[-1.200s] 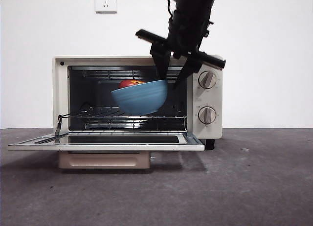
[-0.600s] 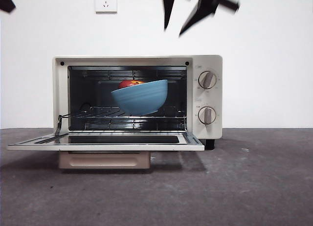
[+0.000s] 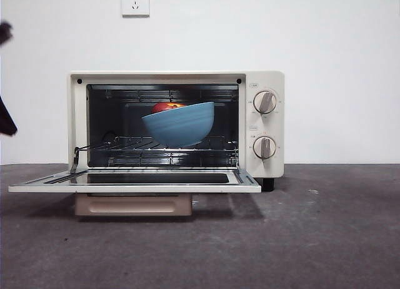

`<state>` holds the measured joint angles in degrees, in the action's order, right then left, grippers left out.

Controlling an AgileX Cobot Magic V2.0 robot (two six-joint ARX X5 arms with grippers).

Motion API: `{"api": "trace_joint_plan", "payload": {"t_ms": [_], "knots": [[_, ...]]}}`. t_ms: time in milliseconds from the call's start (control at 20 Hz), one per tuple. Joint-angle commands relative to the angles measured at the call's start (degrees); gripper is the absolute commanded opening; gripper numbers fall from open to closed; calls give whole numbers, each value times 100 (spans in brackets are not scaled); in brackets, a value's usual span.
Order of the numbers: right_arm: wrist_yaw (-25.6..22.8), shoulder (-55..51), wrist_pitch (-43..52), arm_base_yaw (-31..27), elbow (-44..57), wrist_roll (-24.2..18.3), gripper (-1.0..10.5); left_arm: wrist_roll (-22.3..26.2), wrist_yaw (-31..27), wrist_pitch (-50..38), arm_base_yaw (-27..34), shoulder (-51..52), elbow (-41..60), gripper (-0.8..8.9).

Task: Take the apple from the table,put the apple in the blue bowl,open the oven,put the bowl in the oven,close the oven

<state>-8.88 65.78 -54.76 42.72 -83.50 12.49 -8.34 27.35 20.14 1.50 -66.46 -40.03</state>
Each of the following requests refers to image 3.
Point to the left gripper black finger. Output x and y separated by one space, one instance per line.
5 123

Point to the red yellow apple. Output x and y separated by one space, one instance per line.
164 107

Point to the blue ribbed bowl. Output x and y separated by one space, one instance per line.
181 126

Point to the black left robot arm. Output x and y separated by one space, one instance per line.
4 32

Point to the cream Toshiba toaster oven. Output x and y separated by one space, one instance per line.
265 79

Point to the black oven foot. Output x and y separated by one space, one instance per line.
268 184

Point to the cream timer knob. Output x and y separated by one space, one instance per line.
264 147

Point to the cream temperature knob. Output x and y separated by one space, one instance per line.
265 102

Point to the white wall socket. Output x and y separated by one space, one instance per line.
135 4

